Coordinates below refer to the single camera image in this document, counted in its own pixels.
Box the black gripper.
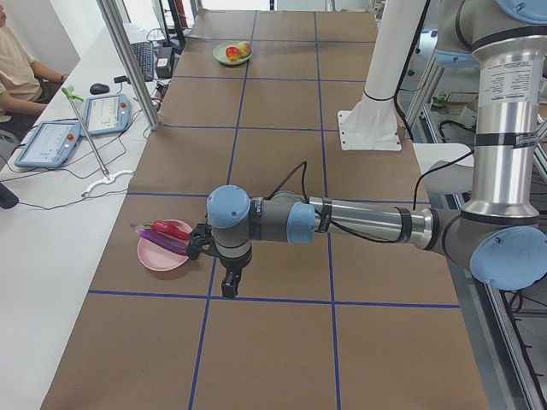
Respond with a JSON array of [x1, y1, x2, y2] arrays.
[[186, 223, 243, 298]]

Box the purple eggplant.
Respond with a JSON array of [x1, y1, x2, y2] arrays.
[[131, 224, 189, 256]]

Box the red chili pepper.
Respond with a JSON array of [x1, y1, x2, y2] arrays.
[[151, 220, 190, 241]]

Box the red pomegranate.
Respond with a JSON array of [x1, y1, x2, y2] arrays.
[[225, 45, 241, 62]]

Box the pink yellow peach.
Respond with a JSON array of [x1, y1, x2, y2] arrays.
[[237, 41, 252, 58]]

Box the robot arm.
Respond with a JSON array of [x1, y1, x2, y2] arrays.
[[187, 1, 546, 298]]

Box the pink plate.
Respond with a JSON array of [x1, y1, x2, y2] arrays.
[[137, 220, 192, 272]]

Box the white curved stand base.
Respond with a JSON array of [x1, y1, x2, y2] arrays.
[[81, 170, 134, 198]]

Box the blue teach pendant far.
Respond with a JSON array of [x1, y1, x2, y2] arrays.
[[84, 94, 132, 137]]

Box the blue teach pendant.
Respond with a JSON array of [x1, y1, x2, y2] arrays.
[[15, 121, 80, 168], [84, 94, 132, 137]]

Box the blue teach pendant near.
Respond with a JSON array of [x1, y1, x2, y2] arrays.
[[15, 121, 80, 168]]

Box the green plate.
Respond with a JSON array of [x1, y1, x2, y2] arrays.
[[213, 41, 253, 66]]

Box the black computer mouse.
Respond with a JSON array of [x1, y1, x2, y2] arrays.
[[89, 83, 110, 95]]

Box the black keyboard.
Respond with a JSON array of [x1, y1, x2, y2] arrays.
[[131, 41, 155, 82]]

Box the metal rod with green clip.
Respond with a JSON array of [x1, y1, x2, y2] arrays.
[[61, 85, 114, 184]]

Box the seated person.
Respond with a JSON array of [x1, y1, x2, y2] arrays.
[[1, 11, 68, 140]]

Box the cardboard box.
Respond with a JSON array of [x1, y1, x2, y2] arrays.
[[430, 91, 478, 126]]

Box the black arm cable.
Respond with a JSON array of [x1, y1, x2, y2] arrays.
[[267, 161, 407, 244]]

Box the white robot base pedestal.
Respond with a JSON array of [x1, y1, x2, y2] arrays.
[[338, 0, 428, 151]]

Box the aluminium frame post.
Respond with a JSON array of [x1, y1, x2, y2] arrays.
[[97, 0, 160, 131]]

